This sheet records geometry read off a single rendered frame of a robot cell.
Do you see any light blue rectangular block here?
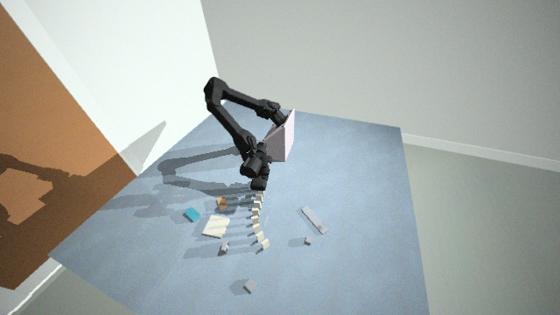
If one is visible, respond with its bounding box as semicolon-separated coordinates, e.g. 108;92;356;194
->
184;206;201;222

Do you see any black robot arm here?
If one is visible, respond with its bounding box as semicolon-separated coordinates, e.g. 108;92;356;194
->
203;77;288;179

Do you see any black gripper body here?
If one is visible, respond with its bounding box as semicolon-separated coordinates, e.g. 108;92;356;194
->
250;156;272;191

